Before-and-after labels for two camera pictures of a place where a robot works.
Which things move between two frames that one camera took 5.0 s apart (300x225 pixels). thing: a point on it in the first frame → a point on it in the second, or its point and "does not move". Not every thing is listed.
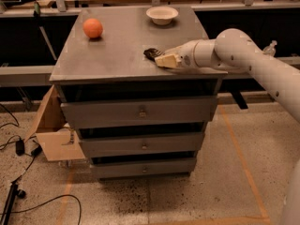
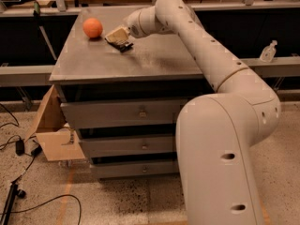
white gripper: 184,55 → 135,26
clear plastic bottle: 270,51 does not move
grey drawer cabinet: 133,119 does not move
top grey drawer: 138,111 does not move
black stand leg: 12,193 does not move
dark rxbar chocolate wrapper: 153,53 → 122,48
